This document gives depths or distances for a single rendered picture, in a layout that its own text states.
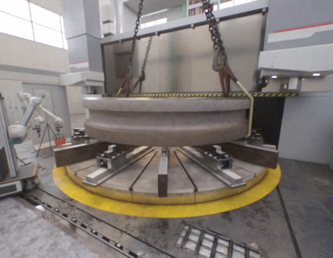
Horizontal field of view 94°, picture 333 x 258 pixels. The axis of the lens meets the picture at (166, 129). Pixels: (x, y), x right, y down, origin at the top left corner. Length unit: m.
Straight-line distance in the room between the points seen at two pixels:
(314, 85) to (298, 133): 1.59
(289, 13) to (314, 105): 2.54
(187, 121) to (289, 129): 3.42
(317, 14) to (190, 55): 3.21
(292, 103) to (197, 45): 3.32
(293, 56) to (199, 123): 1.94
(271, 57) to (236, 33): 2.35
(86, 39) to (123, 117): 4.09
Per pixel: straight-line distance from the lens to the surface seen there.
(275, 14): 4.27
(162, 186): 2.43
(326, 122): 5.84
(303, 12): 4.31
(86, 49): 6.74
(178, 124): 3.03
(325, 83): 4.75
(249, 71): 5.49
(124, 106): 3.08
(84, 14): 7.01
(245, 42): 5.66
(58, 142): 3.96
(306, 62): 3.68
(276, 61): 3.62
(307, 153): 5.93
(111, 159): 3.05
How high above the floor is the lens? 1.78
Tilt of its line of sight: 12 degrees down
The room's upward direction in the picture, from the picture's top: straight up
